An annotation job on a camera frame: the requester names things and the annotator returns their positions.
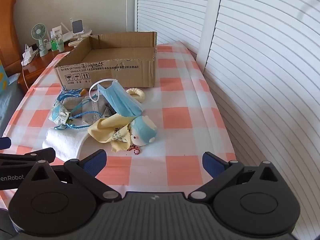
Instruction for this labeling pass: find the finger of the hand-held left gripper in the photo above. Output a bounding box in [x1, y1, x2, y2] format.
[0, 147, 56, 167]
[0, 137, 12, 151]

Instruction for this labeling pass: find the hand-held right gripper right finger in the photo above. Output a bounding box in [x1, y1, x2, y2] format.
[188, 151, 286, 202]

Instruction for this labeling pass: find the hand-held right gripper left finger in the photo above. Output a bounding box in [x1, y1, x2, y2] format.
[24, 149, 123, 203]

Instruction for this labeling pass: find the yellow cloth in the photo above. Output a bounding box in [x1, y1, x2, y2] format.
[87, 116, 136, 153]

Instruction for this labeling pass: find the white cloth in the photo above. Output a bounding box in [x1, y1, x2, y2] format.
[42, 127, 89, 162]

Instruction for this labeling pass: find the blue floral pouch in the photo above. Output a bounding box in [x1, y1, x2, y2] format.
[49, 102, 73, 126]

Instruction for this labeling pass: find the blue plush toy keychain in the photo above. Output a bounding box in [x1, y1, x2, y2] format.
[127, 115, 158, 156]

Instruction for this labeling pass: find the blue face mask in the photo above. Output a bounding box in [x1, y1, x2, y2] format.
[81, 97, 104, 124]
[89, 78, 144, 117]

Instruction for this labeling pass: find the blue cord tassel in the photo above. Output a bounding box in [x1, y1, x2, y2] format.
[54, 89, 102, 131]

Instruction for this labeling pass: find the brown cardboard box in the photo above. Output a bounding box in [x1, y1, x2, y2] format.
[54, 31, 158, 91]

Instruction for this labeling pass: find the blue bed sheet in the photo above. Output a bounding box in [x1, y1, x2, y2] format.
[0, 74, 26, 136]

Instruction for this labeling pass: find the orange checked tablecloth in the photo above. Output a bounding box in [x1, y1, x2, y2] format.
[0, 41, 236, 212]

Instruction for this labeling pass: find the folded blue face mask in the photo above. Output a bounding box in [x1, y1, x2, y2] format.
[81, 97, 104, 124]

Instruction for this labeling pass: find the yellow snack bag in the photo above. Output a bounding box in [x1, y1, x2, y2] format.
[0, 60, 9, 92]

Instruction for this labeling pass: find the cream scrunchie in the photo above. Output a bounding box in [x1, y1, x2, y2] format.
[126, 87, 146, 104]

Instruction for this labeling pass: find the wooden nightstand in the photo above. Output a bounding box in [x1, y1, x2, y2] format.
[17, 42, 77, 92]

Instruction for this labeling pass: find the white power strip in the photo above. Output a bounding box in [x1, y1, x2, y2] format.
[21, 50, 39, 66]

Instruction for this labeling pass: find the white charger plug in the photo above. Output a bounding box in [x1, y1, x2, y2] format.
[24, 44, 38, 55]

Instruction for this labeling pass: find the white louvered door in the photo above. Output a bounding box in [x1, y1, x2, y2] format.
[135, 0, 212, 56]
[196, 0, 320, 240]

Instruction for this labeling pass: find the wooden headboard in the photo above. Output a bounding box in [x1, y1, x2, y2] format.
[0, 0, 22, 77]

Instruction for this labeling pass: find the green mini fan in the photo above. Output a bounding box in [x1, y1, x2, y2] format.
[31, 23, 48, 57]

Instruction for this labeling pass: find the white stand with blue screen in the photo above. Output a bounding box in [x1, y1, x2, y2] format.
[68, 20, 86, 48]

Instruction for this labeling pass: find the white cable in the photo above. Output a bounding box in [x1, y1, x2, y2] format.
[21, 64, 30, 91]

